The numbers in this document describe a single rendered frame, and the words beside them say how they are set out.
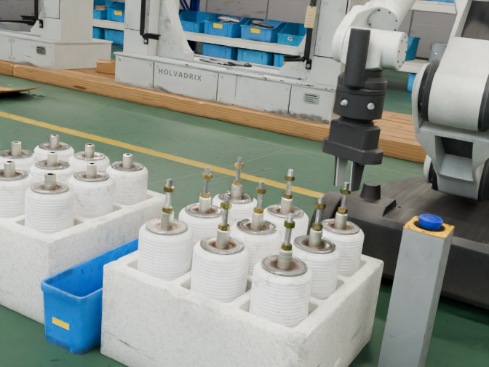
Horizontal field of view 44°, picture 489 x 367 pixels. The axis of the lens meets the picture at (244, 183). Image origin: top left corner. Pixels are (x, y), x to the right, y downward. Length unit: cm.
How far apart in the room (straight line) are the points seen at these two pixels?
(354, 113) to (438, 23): 842
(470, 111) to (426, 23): 821
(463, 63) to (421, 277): 50
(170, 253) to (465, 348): 67
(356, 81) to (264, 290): 38
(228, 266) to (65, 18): 344
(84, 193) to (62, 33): 303
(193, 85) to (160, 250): 254
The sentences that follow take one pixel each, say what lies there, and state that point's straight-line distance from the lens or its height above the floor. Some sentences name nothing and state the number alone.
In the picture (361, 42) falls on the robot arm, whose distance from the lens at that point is 105.
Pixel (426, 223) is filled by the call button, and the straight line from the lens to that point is 106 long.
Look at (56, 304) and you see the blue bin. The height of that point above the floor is 9.
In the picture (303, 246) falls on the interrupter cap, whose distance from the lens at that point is 106.
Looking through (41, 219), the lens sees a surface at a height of 20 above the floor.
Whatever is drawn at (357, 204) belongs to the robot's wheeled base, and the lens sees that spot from 151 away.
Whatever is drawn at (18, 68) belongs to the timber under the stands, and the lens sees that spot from 440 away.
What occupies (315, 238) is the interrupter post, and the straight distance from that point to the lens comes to 107.
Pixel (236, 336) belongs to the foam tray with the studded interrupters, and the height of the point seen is 15.
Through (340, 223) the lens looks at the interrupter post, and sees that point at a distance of 117.
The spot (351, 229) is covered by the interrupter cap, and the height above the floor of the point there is 25.
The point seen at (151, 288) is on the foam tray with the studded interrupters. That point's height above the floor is 17.
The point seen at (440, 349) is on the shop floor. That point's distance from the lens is 137.
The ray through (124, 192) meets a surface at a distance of 142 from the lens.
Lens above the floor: 65
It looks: 17 degrees down
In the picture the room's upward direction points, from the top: 6 degrees clockwise
